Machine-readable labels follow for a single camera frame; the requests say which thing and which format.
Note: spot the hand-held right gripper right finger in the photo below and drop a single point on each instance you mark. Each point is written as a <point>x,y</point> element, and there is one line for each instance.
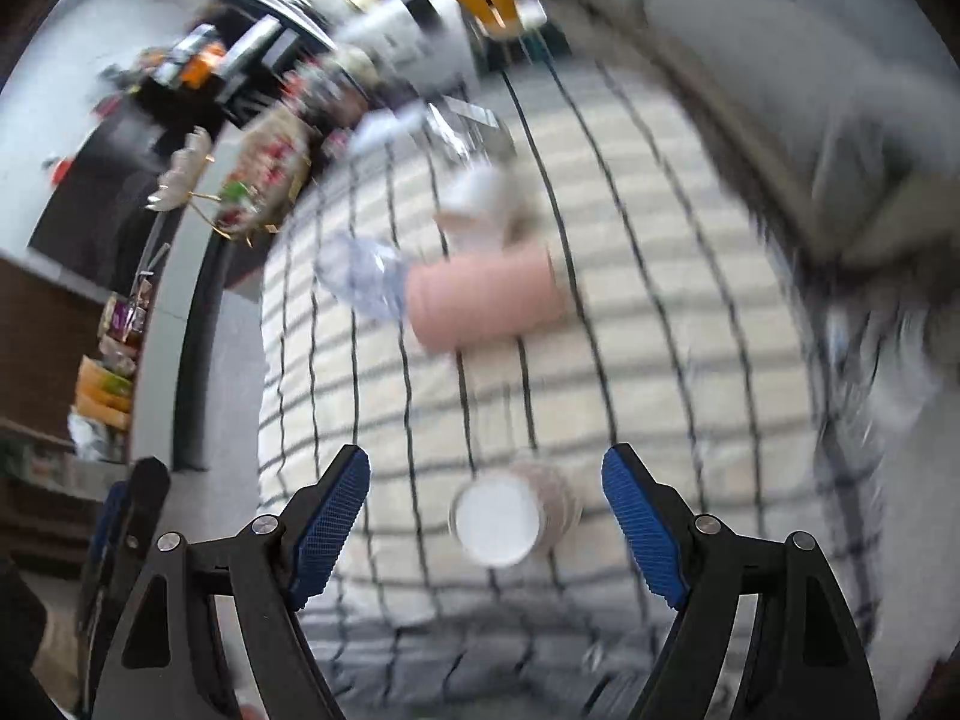
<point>645,525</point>

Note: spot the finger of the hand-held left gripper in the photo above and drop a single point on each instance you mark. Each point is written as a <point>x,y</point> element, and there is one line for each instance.
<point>142,491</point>

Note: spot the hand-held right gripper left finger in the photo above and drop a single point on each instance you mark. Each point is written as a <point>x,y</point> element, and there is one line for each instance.
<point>330,525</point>

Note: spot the pile of snack packets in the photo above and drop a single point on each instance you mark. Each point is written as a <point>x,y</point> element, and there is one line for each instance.
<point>112,367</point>

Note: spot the checked white blanket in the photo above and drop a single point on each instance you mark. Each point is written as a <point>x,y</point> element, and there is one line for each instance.
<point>675,315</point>

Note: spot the clear plastic bottle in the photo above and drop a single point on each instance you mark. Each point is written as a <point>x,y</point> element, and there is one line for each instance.
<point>360,274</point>

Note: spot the pink cylinder roll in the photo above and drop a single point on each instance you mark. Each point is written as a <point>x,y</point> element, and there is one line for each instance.
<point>487,296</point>

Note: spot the black cabinet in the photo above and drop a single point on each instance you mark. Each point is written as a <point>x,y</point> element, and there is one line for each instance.
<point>97,195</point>

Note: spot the white flower ornament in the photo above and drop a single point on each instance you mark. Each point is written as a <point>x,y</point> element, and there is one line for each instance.
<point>180,172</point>

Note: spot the grey sofa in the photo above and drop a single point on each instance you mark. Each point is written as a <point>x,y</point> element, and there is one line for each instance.
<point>787,90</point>

